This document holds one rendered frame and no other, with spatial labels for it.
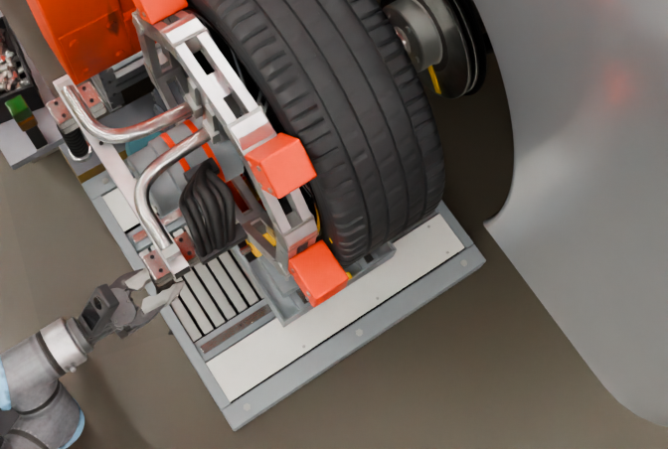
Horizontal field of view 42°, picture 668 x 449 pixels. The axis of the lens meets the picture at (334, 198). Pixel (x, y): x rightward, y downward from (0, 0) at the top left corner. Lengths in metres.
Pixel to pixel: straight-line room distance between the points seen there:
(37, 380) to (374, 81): 0.78
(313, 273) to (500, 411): 1.06
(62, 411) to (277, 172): 0.63
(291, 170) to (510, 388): 1.32
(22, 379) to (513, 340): 1.41
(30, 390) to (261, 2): 0.78
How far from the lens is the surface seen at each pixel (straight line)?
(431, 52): 1.78
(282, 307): 2.32
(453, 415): 2.48
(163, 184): 1.62
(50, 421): 1.70
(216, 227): 1.46
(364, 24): 1.45
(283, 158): 1.35
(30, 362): 1.63
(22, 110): 2.00
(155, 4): 1.57
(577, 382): 2.58
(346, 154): 1.43
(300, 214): 1.50
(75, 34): 1.98
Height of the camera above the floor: 2.41
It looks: 70 degrees down
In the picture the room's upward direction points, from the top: 12 degrees clockwise
